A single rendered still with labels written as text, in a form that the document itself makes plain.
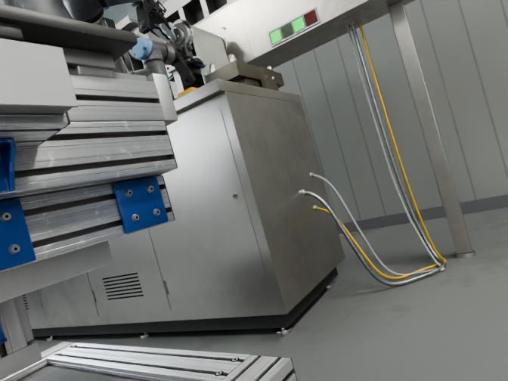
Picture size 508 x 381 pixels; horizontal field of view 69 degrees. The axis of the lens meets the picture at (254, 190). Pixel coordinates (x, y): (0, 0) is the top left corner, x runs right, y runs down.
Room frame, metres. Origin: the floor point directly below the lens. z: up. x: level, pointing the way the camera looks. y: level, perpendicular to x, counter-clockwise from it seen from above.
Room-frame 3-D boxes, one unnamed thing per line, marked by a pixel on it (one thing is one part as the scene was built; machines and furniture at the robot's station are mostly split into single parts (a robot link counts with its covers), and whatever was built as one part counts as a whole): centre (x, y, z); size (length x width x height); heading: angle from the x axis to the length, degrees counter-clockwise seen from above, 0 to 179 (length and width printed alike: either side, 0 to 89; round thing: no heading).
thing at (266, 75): (1.61, -0.19, 0.96); 0.10 x 0.03 x 0.11; 148
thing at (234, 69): (1.64, -0.10, 1.00); 0.40 x 0.16 x 0.06; 148
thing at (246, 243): (2.15, 0.90, 0.43); 2.52 x 0.64 x 0.86; 58
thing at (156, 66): (1.34, 0.25, 1.01); 0.11 x 0.08 x 0.11; 97
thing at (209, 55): (1.68, 0.02, 1.11); 0.23 x 0.01 x 0.18; 148
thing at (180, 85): (1.59, 0.19, 1.05); 0.06 x 0.05 x 0.31; 148
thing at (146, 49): (1.34, 0.23, 1.11); 0.11 x 0.08 x 0.09; 148
